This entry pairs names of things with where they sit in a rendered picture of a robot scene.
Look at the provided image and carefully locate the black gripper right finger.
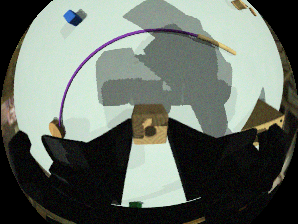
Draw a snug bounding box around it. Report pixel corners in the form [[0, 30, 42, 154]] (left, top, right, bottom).
[[168, 117, 258, 201]]

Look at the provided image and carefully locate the small blue block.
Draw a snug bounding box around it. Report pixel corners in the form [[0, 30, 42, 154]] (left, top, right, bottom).
[[64, 10, 82, 26]]

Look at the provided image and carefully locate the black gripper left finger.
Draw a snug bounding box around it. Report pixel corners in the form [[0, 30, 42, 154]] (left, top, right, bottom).
[[41, 119, 133, 205]]

